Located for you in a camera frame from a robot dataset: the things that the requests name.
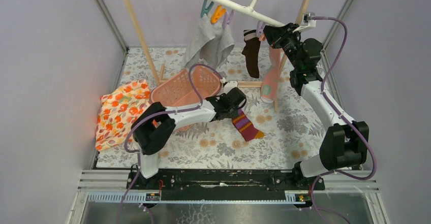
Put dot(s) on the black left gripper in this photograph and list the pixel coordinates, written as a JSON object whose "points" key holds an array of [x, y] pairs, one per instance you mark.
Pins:
{"points": [[234, 114]]}

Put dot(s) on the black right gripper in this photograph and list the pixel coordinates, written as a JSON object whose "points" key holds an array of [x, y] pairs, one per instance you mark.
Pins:
{"points": [[276, 37]]}

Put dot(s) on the purple striped sock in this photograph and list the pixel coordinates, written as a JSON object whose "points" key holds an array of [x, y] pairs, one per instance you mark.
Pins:
{"points": [[246, 128]]}

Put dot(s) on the pink plastic laundry basket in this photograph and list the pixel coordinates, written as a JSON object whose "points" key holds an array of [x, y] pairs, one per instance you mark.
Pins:
{"points": [[184, 100]]}

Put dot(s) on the white plastic clip hanger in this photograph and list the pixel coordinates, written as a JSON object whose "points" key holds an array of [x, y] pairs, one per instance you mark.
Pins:
{"points": [[249, 11]]}

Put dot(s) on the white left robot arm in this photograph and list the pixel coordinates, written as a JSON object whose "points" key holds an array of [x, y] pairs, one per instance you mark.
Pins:
{"points": [[150, 143]]}

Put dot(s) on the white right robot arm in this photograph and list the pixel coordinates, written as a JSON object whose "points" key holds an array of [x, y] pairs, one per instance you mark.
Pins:
{"points": [[343, 144]]}

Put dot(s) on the pink hanging sock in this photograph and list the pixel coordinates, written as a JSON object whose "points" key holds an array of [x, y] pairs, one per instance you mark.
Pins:
{"points": [[270, 83]]}

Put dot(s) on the purple clothespin middle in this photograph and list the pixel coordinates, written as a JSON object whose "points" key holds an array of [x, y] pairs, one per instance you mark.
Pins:
{"points": [[260, 27]]}

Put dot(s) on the purple clothespin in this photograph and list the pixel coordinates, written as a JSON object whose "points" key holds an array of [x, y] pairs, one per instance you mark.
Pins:
{"points": [[260, 27], [228, 16]]}

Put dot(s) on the dark brown hanging sock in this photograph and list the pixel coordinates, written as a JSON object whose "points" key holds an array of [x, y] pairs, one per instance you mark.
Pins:
{"points": [[251, 52]]}

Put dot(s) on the floral patterned table mat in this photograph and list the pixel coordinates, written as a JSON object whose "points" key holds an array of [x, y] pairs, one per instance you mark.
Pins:
{"points": [[292, 133]]}

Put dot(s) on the grey hanging towel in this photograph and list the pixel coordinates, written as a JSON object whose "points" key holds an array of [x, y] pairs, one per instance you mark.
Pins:
{"points": [[210, 42]]}

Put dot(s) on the purple clothespin left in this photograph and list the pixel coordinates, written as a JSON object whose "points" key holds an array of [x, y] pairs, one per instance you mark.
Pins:
{"points": [[228, 16]]}

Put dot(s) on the orange clothespin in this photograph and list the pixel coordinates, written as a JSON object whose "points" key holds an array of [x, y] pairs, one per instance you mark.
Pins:
{"points": [[217, 14]]}

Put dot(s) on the teal clothespin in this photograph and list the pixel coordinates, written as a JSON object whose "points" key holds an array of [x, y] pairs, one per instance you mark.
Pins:
{"points": [[206, 7]]}

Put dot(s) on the orange floral cloth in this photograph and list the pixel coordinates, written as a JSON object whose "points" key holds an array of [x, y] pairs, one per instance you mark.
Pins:
{"points": [[119, 110]]}

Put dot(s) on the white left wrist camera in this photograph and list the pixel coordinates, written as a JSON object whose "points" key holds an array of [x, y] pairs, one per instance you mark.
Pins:
{"points": [[229, 85]]}

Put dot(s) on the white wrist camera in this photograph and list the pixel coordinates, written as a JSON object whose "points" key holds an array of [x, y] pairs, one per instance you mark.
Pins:
{"points": [[308, 22], [229, 85]]}

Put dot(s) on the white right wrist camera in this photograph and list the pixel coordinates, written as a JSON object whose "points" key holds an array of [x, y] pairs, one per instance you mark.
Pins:
{"points": [[308, 22]]}

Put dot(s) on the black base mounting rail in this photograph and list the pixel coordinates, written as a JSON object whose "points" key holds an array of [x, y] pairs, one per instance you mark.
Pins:
{"points": [[224, 181]]}

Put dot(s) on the grey slotted cable duct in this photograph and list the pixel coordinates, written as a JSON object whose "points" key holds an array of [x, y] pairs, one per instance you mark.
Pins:
{"points": [[195, 197]]}

